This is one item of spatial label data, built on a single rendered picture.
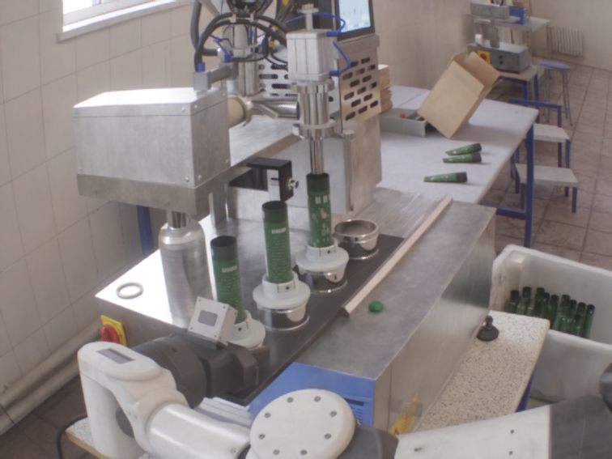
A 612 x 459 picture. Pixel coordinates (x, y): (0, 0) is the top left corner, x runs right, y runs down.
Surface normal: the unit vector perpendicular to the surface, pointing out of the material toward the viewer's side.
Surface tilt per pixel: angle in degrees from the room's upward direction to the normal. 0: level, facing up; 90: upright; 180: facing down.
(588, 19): 90
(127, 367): 15
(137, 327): 90
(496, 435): 23
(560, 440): 34
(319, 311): 0
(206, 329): 45
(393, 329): 0
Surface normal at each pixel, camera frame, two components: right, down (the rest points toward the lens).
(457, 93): -0.48, 0.39
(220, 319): -0.37, -0.37
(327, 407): -0.35, -0.71
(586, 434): -0.37, -0.55
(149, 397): 0.44, -0.54
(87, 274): 0.88, 0.16
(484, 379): -0.05, -0.91
